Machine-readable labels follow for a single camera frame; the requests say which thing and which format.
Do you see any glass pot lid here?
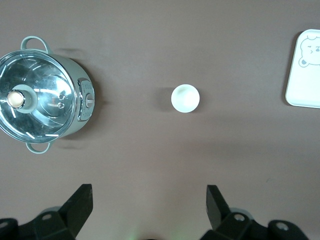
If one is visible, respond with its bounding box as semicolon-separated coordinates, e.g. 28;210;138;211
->
0;49;77;145

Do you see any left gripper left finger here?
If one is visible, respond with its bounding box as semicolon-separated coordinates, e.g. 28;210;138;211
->
32;183;94;240

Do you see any cream bear print tray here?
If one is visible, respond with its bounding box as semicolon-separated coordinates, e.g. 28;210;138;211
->
284;29;320;110

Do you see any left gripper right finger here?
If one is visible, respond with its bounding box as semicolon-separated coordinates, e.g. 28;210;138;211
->
199;184;266;240

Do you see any white plastic cup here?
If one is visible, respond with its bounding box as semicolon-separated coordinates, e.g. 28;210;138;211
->
170;84;201;114

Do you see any sage green electric pot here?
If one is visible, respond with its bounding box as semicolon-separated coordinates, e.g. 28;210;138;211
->
0;35;96;155

